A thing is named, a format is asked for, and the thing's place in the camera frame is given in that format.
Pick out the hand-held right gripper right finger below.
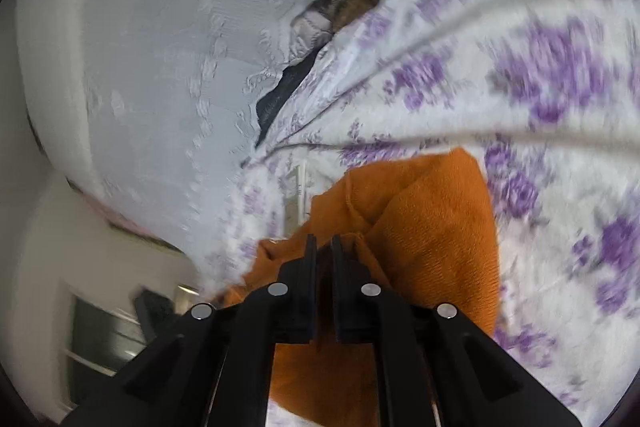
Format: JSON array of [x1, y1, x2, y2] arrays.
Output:
[[331, 234, 582, 427]]

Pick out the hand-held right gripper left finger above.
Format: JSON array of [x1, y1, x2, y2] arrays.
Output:
[[64, 234, 319, 427]]

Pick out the orange knitted cardigan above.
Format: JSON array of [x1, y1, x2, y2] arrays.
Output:
[[220, 147, 502, 427]]

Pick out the paper hang tag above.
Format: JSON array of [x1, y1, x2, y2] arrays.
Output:
[[282, 161, 314, 239]]

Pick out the dark cloth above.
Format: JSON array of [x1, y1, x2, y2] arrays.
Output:
[[255, 57, 322, 148]]

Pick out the purple floral bedsheet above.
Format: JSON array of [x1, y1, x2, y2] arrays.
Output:
[[200, 0, 640, 427]]

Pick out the white lace cover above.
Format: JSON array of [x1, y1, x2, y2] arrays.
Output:
[[15, 0, 352, 270]]

